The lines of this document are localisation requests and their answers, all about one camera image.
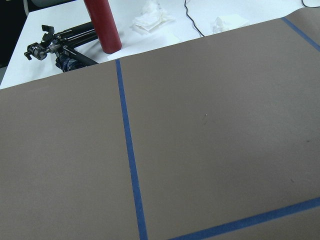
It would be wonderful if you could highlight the brown paper table cover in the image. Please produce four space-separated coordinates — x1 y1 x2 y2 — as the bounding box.
0 8 320 240

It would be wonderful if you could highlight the crumpled white tissue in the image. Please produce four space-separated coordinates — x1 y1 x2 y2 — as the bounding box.
130 0 176 35

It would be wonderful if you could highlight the red thermos bottle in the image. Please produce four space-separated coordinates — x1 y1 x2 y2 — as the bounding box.
84 0 122 54

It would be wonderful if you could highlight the black camera tripod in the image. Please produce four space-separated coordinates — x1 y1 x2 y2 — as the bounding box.
24 22 98 72

